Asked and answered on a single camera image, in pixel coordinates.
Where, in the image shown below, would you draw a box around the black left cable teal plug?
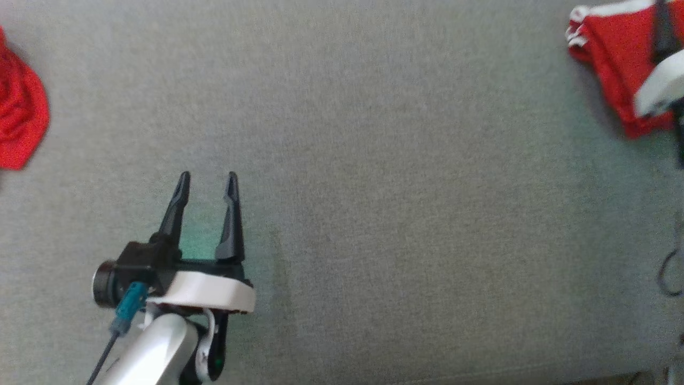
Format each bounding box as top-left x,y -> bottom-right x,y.
87,282 -> 149,385

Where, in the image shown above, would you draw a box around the red jersey white sleeves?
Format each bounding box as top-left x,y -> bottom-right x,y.
0,27 -> 50,171

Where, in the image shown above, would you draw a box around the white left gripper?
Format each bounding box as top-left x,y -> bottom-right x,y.
150,171 -> 256,381

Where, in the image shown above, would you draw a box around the grey fabric sofa seat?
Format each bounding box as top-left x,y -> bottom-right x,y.
0,0 -> 684,385

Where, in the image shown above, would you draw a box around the black right cable blue plug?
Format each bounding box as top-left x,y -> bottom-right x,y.
657,214 -> 684,297

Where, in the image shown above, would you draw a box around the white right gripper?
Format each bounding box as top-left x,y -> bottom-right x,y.
634,0 -> 684,167

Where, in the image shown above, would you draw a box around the red basketball shorts white stripe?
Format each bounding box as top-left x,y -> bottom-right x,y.
566,0 -> 684,140

